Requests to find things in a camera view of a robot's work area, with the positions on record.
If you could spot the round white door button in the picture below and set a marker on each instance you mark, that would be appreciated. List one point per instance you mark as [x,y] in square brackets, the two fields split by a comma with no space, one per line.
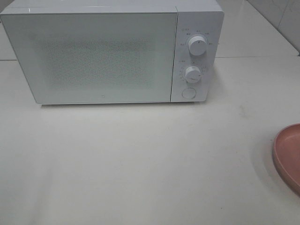
[189,93]

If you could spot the white microwave door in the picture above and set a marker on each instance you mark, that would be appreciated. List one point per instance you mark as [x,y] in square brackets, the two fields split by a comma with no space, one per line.
[95,58]

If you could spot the pink round plate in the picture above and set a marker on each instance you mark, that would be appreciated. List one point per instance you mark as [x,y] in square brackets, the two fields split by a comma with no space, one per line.
[286,156]

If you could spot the lower white timer knob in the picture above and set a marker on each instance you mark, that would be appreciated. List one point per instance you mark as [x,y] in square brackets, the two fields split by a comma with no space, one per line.
[192,74]

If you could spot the upper white power knob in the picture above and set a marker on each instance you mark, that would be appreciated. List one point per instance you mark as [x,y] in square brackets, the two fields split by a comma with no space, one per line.
[197,45]

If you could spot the white microwave oven body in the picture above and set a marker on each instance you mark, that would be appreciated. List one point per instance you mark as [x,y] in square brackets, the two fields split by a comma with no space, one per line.
[193,17]

